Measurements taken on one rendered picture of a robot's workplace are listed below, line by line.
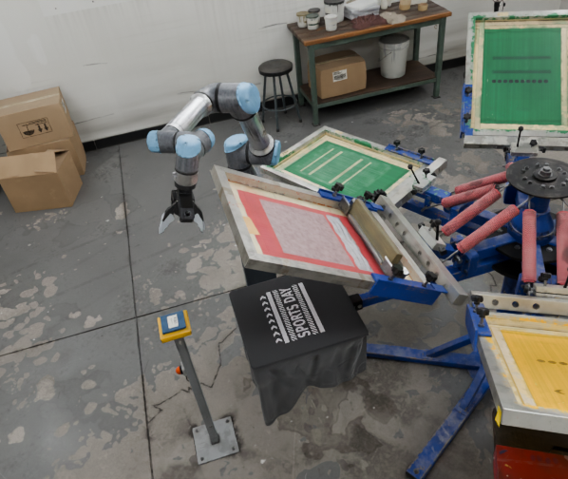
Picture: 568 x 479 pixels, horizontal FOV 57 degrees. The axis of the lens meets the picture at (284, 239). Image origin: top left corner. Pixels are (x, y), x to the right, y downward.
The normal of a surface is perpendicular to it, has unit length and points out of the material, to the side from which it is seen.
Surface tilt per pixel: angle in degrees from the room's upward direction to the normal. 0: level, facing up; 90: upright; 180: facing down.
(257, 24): 90
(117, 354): 0
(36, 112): 88
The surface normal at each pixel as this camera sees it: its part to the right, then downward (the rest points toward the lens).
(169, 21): 0.29, 0.59
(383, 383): -0.10, -0.76
